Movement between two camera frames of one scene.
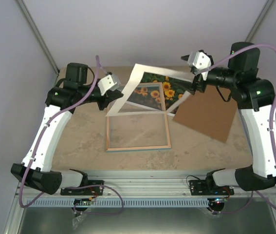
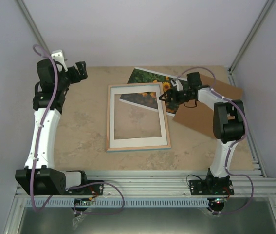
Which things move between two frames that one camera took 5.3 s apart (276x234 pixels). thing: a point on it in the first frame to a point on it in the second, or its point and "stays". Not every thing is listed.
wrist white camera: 111,82 to 58,55
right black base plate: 202,187 stays
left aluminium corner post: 31,25 stays
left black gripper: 113,95 to 76,78
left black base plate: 91,190 stays
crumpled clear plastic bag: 76,220 stays
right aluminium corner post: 260,19 stays
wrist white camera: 198,60 to 175,82
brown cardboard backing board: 206,112 stays
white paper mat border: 130,83 to 159,141
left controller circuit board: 86,201 stays
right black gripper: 197,81 to 170,92
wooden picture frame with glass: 139,132 stays
